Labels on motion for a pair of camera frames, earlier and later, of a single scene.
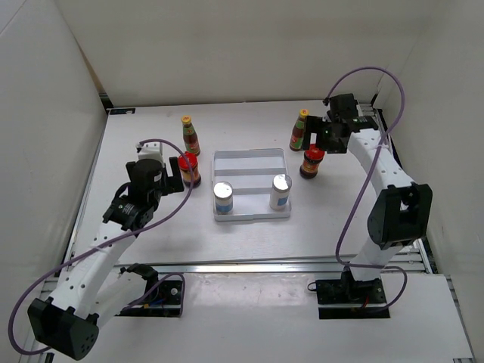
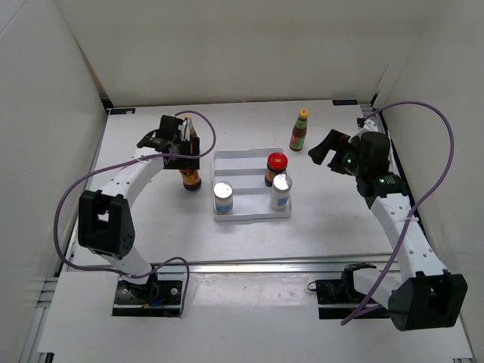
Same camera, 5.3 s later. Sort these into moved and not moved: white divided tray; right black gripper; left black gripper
Moved: right black gripper; left black gripper
Not moved: white divided tray
